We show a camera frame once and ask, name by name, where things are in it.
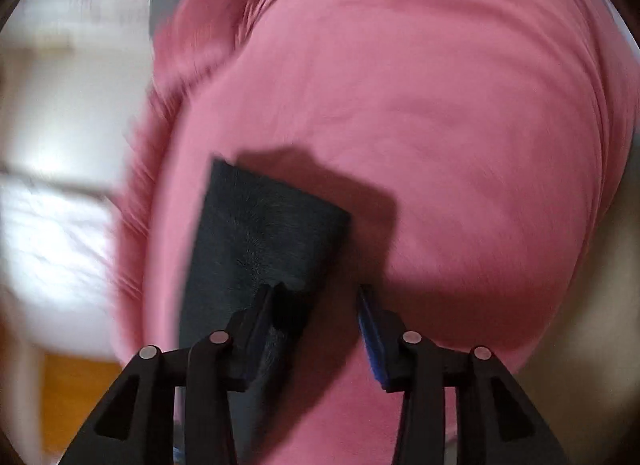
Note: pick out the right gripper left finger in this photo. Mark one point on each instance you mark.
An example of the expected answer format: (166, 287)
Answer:
(133, 423)

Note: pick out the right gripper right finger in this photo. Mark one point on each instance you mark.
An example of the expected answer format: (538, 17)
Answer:
(496, 423)

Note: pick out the black knitted garment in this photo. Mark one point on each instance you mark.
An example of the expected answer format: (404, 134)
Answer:
(256, 231)

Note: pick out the pink ruffled pillow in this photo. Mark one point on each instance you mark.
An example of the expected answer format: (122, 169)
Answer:
(198, 37)

